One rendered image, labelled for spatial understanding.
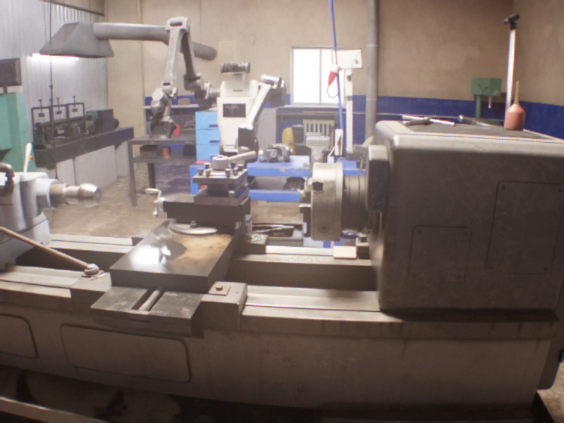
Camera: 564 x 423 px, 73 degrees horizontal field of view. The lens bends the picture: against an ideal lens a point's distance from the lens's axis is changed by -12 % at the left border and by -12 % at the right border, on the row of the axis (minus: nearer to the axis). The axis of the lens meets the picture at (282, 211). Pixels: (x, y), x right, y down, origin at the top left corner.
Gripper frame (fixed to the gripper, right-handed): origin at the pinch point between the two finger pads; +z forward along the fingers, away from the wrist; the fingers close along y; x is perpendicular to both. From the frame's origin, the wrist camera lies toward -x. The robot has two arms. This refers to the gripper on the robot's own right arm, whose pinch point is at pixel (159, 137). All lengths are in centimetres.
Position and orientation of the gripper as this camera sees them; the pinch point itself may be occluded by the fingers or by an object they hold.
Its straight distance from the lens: 211.8
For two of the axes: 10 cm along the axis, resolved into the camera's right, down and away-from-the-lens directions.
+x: 1.5, 2.3, 9.6
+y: 9.8, 0.5, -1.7
